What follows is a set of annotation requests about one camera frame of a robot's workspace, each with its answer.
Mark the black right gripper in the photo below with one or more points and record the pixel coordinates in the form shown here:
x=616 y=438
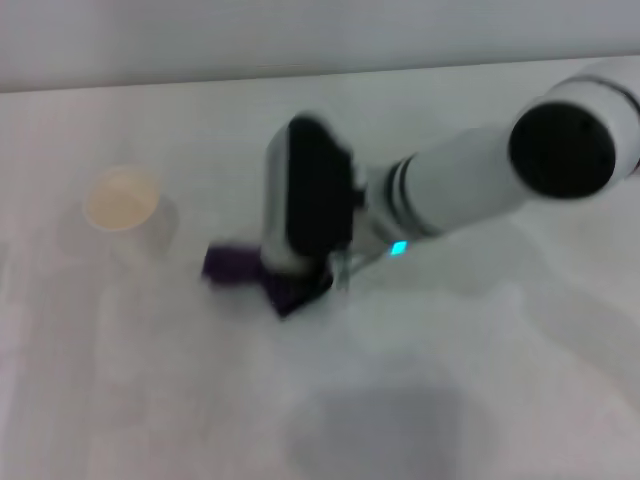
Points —
x=320 y=190

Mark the purple rag with black trim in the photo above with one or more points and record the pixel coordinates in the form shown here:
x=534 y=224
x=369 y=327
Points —
x=235 y=265

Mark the white paper cup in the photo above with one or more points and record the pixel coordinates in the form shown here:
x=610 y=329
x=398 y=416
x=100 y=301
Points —
x=125 y=202

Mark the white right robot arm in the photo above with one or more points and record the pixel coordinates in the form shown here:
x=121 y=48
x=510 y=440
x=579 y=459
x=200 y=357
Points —
x=475 y=175

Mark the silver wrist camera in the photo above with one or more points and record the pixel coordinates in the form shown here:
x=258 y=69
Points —
x=276 y=200

